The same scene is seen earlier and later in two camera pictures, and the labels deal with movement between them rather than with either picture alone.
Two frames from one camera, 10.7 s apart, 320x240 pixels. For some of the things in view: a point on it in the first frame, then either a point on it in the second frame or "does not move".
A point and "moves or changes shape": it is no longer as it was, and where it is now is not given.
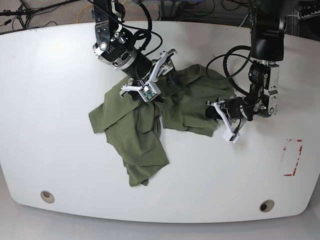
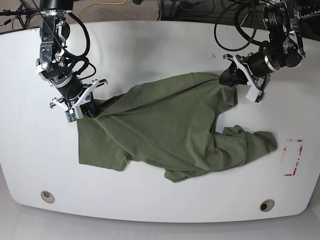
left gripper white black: (144, 73) -> (75, 94)
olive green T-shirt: (134, 127) moves or changes shape
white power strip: (309, 16) does not move
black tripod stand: (23, 14) does not move
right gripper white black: (235, 111) -> (257, 69)
